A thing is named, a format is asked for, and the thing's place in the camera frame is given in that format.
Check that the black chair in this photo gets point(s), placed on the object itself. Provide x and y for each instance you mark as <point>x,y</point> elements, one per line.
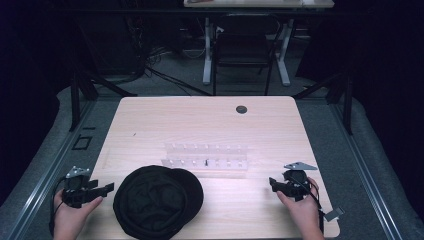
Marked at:
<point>243,46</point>

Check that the clear acrylic rack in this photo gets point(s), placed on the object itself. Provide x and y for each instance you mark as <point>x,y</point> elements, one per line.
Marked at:
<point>206,157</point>

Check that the white-legged desk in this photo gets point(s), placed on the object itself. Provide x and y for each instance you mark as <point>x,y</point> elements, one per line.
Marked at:
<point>260,4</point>

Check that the aluminium floor rail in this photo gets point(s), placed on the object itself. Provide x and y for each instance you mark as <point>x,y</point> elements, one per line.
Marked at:
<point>366,173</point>
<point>50,173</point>

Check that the black metal stand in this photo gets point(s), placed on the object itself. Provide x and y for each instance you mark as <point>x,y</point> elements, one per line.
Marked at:
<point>340,96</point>
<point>83,86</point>

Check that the person's right hand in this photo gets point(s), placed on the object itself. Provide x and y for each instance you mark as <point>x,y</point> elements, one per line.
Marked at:
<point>301,213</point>

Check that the black cap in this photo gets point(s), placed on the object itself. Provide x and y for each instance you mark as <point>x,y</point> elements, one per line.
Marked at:
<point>156,203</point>

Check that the person's left hand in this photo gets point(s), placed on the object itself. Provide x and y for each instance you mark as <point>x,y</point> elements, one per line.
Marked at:
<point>71,220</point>

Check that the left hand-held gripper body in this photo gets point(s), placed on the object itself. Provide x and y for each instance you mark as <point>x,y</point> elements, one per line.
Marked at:
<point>76,191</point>

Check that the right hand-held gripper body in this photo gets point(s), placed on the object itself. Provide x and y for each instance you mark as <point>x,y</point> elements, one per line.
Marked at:
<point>296,185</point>

